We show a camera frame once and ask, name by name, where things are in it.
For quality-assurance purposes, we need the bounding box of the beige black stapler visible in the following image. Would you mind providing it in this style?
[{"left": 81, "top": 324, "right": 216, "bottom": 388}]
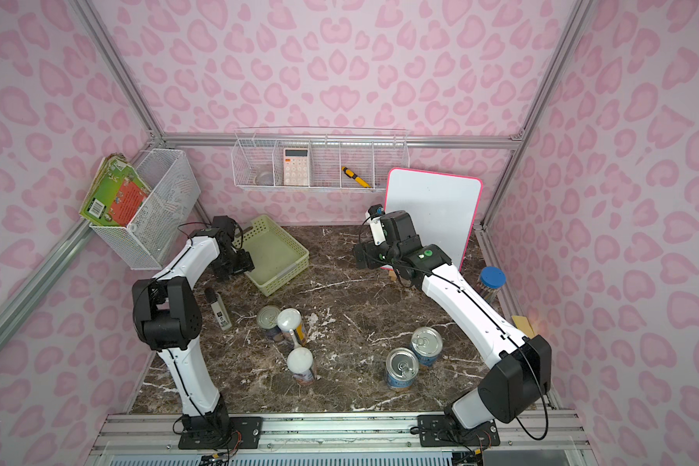
[{"left": 204, "top": 287, "right": 232, "bottom": 331}]

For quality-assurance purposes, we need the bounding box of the green perforated plastic basket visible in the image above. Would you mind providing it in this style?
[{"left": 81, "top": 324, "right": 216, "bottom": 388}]
[{"left": 244, "top": 215, "right": 310, "bottom": 296}]

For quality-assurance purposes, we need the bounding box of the dark tomato can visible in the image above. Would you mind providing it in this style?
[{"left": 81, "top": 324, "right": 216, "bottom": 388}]
[{"left": 256, "top": 305, "right": 283, "bottom": 343}]

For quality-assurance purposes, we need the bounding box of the yellow white-lid can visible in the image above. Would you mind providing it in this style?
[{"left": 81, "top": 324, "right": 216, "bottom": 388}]
[{"left": 277, "top": 308, "right": 306, "bottom": 347}]

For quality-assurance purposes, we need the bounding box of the blue tin can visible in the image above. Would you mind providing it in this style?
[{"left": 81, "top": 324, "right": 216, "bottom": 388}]
[
  {"left": 411, "top": 327, "right": 444, "bottom": 367},
  {"left": 386, "top": 348, "right": 419, "bottom": 390}
]

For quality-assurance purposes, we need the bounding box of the red white-lid can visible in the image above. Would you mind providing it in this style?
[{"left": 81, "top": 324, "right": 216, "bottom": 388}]
[{"left": 287, "top": 347, "right": 316, "bottom": 386}]

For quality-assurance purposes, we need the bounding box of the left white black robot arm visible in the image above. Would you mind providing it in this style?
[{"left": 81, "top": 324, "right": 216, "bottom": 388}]
[{"left": 132, "top": 216, "right": 254, "bottom": 439}]

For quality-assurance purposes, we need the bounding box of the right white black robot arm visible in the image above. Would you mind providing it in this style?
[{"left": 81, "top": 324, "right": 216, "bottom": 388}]
[{"left": 353, "top": 204, "right": 553, "bottom": 429}]

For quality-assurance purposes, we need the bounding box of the pink framed whiteboard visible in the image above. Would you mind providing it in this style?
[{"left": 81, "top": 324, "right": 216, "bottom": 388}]
[{"left": 384, "top": 168, "right": 483, "bottom": 267}]

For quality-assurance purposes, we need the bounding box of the yellow black utility knife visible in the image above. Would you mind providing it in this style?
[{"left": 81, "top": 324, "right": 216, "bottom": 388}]
[{"left": 342, "top": 167, "right": 371, "bottom": 188}]

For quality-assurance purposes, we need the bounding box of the clear tape roll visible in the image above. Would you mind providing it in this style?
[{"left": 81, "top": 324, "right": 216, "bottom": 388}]
[{"left": 254, "top": 171, "right": 275, "bottom": 186}]

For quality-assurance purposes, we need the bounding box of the blue lid pencil jar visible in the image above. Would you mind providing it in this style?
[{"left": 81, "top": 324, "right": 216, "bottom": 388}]
[{"left": 475, "top": 266, "right": 507, "bottom": 305}]

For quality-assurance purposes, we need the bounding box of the pink calculator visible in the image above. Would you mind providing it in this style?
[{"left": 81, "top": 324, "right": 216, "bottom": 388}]
[{"left": 283, "top": 148, "right": 310, "bottom": 186}]

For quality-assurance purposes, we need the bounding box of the green red booklet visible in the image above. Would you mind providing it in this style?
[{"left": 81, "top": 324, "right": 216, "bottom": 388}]
[{"left": 79, "top": 153, "right": 151, "bottom": 227}]

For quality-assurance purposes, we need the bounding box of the yellow sticky note pad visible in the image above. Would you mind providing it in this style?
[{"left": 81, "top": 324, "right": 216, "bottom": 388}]
[{"left": 512, "top": 316, "right": 536, "bottom": 339}]

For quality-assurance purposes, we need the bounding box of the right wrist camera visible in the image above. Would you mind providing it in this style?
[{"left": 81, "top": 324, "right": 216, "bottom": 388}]
[{"left": 366, "top": 204, "right": 386, "bottom": 246}]

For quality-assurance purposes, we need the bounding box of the white mesh wall basket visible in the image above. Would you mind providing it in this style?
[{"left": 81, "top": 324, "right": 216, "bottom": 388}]
[{"left": 90, "top": 149, "right": 201, "bottom": 270}]

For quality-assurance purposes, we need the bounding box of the white wire wall shelf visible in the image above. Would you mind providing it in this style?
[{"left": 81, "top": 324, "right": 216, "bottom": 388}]
[{"left": 231, "top": 131, "right": 410, "bottom": 191}]

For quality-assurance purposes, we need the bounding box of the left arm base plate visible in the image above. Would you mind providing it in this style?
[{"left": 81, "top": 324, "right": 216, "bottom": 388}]
[{"left": 178, "top": 416, "right": 263, "bottom": 452}]

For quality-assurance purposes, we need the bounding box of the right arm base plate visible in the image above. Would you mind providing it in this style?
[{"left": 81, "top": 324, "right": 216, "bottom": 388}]
[{"left": 410, "top": 415, "right": 501, "bottom": 450}]

